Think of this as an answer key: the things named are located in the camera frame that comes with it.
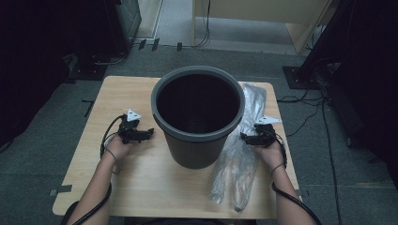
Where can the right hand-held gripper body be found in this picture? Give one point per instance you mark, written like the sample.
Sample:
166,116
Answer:
264,136

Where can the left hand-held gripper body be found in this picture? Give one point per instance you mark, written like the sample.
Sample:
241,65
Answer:
130,131

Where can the clear plastic trash bag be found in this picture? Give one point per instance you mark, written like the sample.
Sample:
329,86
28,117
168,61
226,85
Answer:
241,162

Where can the dark grey plastic trash bin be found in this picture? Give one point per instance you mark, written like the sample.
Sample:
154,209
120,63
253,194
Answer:
194,153

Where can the person's right hand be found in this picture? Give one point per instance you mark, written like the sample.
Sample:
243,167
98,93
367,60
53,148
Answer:
271,154

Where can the person's left hand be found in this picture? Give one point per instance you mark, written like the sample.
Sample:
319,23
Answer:
120,149

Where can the thin black wristband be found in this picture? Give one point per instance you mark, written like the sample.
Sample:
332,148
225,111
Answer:
111,154
278,168

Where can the black metal stand base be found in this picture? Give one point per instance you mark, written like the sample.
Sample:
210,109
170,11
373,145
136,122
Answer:
87,73

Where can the black tape strip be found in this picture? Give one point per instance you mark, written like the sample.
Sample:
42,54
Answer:
155,44
179,47
141,44

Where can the grey tape piece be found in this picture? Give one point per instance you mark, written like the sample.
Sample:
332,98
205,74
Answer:
61,190

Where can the dark cabinet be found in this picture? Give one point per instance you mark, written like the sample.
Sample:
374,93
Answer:
130,18

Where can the light wooden desk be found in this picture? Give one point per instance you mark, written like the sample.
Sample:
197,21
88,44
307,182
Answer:
266,9

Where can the black metal stand with post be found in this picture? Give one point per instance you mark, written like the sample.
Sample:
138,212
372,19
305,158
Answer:
292,78

